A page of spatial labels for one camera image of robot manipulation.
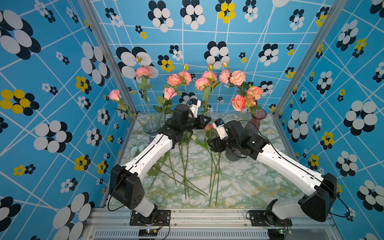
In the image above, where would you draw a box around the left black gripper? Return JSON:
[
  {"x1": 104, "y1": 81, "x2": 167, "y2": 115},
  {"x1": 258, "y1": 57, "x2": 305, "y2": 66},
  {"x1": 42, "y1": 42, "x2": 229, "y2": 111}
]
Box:
[{"x1": 181, "y1": 114, "x2": 211, "y2": 133}]

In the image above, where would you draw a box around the blue purple glass vase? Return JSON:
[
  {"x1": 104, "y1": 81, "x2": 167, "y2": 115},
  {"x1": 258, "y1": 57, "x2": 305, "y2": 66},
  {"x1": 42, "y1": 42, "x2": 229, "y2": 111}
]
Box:
[{"x1": 143, "y1": 121, "x2": 162, "y2": 143}]

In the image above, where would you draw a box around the single pink rose stem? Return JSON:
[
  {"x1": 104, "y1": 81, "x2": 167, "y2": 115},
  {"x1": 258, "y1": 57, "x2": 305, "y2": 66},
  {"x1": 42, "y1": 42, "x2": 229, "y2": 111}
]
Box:
[{"x1": 232, "y1": 95, "x2": 256, "y2": 112}]

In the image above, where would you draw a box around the pink peony flower stem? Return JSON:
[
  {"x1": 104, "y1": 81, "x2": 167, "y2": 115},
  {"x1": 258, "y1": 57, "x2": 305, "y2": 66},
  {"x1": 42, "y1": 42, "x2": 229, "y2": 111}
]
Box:
[{"x1": 219, "y1": 62, "x2": 250, "y2": 97}]

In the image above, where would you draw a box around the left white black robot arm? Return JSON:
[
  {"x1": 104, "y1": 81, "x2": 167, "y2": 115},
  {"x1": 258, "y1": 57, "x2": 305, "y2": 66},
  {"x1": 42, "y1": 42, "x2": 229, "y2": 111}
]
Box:
[{"x1": 109, "y1": 100, "x2": 211, "y2": 224}]

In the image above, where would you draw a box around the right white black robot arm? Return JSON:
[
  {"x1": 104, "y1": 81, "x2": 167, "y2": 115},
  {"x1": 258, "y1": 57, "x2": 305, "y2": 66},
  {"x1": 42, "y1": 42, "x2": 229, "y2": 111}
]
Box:
[{"x1": 208, "y1": 119, "x2": 337, "y2": 226}]

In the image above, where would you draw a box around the rear pink grey glass vase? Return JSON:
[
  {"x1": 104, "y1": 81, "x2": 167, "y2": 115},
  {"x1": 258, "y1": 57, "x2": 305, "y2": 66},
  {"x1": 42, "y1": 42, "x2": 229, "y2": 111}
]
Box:
[{"x1": 245, "y1": 109, "x2": 267, "y2": 135}]

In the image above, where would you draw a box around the pink grey glass vase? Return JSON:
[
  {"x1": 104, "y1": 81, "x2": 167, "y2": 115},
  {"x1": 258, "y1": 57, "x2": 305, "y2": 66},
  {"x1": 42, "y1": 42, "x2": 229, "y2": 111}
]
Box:
[
  {"x1": 245, "y1": 109, "x2": 267, "y2": 135},
  {"x1": 226, "y1": 150, "x2": 243, "y2": 162}
]

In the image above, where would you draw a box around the front pink grey glass vase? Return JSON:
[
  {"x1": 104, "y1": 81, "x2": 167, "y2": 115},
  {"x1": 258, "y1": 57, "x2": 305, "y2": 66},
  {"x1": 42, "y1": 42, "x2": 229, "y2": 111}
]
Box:
[{"x1": 226, "y1": 150, "x2": 243, "y2": 162}]

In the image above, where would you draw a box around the pile of artificial flowers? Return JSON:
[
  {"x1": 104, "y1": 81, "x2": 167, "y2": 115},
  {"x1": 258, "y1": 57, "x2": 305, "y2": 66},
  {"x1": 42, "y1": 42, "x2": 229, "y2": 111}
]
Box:
[{"x1": 144, "y1": 124, "x2": 231, "y2": 209}]

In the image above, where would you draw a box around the right controller circuit board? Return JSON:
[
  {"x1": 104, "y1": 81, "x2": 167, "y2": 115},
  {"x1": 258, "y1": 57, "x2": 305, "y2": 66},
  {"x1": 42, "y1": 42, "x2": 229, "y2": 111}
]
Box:
[{"x1": 268, "y1": 229, "x2": 293, "y2": 240}]

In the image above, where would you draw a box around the controller circuit board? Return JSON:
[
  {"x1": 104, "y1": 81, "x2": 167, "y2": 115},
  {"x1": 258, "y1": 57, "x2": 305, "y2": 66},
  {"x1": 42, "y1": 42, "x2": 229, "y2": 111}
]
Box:
[
  {"x1": 268, "y1": 229, "x2": 293, "y2": 240},
  {"x1": 138, "y1": 229, "x2": 159, "y2": 238}
]

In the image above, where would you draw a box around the left controller circuit board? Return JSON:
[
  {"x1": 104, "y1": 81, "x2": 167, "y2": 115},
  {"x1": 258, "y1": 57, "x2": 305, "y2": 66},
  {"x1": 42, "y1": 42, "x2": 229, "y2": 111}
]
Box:
[{"x1": 138, "y1": 229, "x2": 159, "y2": 238}]

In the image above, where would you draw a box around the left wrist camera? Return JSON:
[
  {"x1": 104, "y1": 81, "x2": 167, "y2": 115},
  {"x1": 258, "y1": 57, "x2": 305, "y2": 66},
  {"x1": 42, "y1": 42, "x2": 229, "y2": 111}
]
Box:
[{"x1": 190, "y1": 99, "x2": 202, "y2": 119}]

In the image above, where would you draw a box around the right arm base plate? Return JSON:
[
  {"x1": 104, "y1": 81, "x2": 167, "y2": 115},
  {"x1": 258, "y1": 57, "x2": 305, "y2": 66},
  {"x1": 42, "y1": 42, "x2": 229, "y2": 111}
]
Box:
[{"x1": 246, "y1": 210, "x2": 293, "y2": 227}]

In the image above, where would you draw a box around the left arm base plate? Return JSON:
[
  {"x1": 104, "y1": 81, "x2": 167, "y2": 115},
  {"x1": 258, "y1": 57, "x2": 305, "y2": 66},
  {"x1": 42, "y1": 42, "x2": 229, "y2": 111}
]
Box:
[{"x1": 130, "y1": 210, "x2": 172, "y2": 227}]

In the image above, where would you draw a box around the aluminium front rail frame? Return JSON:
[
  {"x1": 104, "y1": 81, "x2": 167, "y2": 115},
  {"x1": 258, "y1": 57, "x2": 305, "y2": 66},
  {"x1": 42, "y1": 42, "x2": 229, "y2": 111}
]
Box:
[{"x1": 81, "y1": 209, "x2": 343, "y2": 240}]

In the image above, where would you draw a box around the left corner aluminium post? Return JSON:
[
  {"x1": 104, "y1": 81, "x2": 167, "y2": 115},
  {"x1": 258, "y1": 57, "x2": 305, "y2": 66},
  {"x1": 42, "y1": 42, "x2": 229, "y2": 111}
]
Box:
[{"x1": 79, "y1": 0, "x2": 138, "y2": 114}]

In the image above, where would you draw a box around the corner aluminium post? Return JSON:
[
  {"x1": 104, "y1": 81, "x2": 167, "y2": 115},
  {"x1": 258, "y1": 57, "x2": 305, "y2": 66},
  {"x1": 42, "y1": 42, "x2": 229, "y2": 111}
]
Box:
[
  {"x1": 273, "y1": 0, "x2": 348, "y2": 119},
  {"x1": 79, "y1": 0, "x2": 138, "y2": 114}
]

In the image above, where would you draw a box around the right corner aluminium post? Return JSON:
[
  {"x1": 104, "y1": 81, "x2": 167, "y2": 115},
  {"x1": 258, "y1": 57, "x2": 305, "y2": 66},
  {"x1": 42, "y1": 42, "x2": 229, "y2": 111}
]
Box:
[{"x1": 273, "y1": 0, "x2": 348, "y2": 119}]

